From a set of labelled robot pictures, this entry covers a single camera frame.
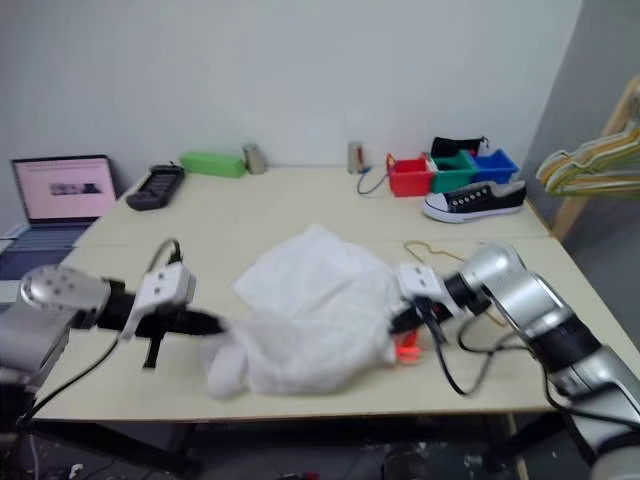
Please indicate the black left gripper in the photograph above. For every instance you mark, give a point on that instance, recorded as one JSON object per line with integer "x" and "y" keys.
{"x": 165, "y": 322}

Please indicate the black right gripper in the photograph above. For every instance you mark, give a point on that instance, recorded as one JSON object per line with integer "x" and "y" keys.
{"x": 432, "y": 309}

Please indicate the white shorts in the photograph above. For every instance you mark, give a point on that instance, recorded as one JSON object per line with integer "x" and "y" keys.
{"x": 310, "y": 310}

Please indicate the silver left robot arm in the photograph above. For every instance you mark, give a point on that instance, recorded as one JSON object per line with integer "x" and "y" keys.
{"x": 55, "y": 295}

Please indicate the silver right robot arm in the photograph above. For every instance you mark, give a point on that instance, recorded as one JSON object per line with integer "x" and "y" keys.
{"x": 530, "y": 300}

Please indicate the yellow green plastic hanger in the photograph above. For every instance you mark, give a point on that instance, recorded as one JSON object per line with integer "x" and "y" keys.
{"x": 590, "y": 186}

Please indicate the orange plastic clip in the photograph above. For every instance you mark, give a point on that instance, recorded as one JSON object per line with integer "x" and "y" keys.
{"x": 407, "y": 350}

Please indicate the red plastic bin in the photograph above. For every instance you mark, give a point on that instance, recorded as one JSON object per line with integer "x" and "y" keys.
{"x": 410, "y": 182}

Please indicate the black canvas sneaker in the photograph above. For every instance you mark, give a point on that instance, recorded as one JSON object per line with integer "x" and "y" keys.
{"x": 480, "y": 202}

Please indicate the green plastic bin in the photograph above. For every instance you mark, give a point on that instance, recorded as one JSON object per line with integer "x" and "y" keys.
{"x": 452, "y": 179}

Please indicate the black remote controller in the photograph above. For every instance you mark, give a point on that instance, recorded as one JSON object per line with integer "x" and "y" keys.
{"x": 155, "y": 189}

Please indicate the green rectangular box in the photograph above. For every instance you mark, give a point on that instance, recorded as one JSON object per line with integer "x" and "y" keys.
{"x": 212, "y": 164}

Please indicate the blue plastic bin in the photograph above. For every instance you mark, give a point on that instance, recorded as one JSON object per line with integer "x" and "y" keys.
{"x": 495, "y": 167}

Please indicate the open laptop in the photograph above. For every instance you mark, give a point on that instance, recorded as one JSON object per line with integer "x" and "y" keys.
{"x": 62, "y": 187}

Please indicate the wooden clothes rack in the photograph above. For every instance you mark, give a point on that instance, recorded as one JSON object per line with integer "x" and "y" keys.
{"x": 570, "y": 212}

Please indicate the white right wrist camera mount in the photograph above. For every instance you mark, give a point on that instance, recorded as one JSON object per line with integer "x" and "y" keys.
{"x": 419, "y": 280}

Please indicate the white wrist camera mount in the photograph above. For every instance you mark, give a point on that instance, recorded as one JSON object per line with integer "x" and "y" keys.
{"x": 419, "y": 280}
{"x": 165, "y": 287}

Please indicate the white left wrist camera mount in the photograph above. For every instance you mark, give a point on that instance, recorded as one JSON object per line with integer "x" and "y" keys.
{"x": 165, "y": 287}

